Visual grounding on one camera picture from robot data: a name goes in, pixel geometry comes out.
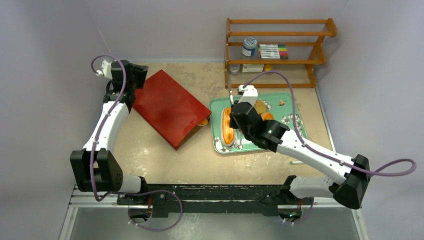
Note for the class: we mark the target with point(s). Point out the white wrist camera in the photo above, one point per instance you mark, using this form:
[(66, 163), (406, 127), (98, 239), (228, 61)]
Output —
[(249, 94), (105, 69)]

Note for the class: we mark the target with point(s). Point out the small grey jar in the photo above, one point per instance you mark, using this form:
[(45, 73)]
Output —
[(234, 69)]

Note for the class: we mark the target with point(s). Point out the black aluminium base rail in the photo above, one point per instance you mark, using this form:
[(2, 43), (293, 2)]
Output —
[(269, 200)]

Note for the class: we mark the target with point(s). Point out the long glazed fake bread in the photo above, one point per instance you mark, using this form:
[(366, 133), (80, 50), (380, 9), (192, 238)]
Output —
[(227, 134)]

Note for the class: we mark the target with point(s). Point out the small green white pen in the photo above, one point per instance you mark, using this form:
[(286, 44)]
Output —
[(296, 163)]

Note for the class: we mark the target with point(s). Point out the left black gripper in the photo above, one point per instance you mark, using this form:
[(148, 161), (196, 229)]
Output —
[(140, 72)]

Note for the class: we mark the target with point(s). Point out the brown crusty fake bread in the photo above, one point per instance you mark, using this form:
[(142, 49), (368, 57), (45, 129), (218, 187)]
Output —
[(260, 107)]

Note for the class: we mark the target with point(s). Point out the green floral tray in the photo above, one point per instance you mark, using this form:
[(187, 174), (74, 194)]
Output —
[(280, 104)]

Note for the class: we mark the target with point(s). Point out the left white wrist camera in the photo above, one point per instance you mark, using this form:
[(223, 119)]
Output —
[(105, 69)]

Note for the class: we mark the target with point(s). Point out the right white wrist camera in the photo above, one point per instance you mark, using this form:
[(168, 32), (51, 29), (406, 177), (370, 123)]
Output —
[(249, 94)]

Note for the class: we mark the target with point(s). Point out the wooden shelf rack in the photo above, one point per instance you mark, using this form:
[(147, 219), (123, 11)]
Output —
[(234, 44)]

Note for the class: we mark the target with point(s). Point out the red paper bag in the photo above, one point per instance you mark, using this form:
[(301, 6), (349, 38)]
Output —
[(169, 108)]

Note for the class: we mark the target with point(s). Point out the small white box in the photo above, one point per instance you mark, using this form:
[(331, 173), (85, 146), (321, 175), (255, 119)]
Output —
[(252, 68)]

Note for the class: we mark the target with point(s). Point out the round pale fake bun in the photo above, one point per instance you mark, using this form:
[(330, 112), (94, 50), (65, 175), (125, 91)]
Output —
[(267, 116)]

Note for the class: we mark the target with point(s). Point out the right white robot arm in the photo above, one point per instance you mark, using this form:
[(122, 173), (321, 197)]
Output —
[(344, 178)]

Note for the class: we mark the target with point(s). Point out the coloured marker pen set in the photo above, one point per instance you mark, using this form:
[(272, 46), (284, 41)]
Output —
[(273, 51)]

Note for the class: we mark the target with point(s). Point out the orange fake bread in bag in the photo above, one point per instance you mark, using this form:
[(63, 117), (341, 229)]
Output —
[(203, 123)]

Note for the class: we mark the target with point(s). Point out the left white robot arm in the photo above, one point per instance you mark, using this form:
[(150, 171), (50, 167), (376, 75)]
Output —
[(94, 166)]

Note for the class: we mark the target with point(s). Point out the white jar blue lid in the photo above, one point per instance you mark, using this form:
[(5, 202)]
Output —
[(249, 46)]

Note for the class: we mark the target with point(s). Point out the yellow small object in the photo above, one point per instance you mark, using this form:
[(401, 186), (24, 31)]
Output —
[(268, 68)]

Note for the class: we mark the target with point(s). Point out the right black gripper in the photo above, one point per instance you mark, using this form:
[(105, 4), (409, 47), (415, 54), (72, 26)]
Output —
[(236, 119)]

